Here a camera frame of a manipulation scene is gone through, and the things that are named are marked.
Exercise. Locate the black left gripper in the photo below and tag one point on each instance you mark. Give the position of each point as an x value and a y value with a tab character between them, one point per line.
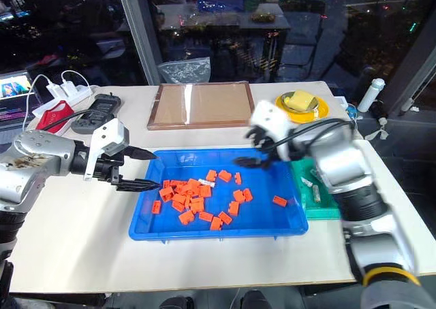
105	169

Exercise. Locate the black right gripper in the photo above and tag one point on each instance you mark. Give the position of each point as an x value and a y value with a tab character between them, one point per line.
267	145

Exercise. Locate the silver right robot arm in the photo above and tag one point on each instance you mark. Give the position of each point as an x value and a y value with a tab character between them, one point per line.
340	161

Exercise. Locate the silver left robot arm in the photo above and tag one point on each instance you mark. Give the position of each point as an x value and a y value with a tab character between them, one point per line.
30	173

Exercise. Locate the blue plastic bin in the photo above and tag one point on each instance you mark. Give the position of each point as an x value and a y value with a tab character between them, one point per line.
218	235

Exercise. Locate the green plastic bin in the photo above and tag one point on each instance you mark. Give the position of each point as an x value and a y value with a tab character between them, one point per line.
322	212

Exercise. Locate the orange toy brick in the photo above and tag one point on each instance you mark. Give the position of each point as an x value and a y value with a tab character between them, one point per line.
178	198
178	183
178	206
248	194
225	218
205	191
156	207
239	195
197	207
194	184
197	199
205	216
167	193
186	190
225	176
237	178
187	218
280	201
166	183
234	208
212	175
216	223

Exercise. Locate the brown wooden framed board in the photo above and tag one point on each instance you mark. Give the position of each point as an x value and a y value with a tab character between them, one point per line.
218	105

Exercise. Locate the silver battery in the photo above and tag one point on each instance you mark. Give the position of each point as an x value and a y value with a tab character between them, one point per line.
314	172
206	182
306	181
317	193

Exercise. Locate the yellow sponge block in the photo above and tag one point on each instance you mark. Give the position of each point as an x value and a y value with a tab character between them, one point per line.
301	99

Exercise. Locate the dark grey power strip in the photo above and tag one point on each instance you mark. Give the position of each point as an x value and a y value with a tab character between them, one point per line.
98	108

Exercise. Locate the yellow plate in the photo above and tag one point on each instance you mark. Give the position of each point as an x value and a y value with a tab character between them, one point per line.
323	111

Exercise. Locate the white power strip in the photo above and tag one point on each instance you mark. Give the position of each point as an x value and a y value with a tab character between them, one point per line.
76	96

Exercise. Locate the red fabric pouch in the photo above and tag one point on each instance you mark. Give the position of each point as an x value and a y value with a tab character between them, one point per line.
54	116

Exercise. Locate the clear plastic bag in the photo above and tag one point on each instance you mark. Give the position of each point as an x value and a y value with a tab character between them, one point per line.
185	70

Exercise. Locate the white charger plug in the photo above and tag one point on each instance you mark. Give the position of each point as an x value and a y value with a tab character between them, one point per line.
53	90
69	88

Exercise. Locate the black chair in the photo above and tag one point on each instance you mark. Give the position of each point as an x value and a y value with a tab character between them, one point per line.
303	40

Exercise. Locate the white plastic bottle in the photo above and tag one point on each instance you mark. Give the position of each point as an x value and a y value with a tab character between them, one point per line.
369	96

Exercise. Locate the grey background table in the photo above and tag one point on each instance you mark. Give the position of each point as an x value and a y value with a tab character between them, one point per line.
218	16

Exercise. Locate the dark rounded shape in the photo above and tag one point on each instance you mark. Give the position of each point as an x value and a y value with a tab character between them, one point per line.
255	299
177	303

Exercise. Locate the open laptop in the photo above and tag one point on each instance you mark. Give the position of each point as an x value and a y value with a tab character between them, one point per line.
13	105

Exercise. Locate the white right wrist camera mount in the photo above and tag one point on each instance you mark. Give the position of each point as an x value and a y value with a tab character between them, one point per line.
272	118

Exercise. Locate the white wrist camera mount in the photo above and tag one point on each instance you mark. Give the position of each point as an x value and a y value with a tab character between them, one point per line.
272	118
109	132

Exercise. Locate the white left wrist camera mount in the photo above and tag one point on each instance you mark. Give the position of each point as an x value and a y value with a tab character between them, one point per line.
109	132

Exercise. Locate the grey window frame post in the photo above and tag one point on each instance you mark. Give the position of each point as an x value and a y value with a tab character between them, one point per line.
139	33

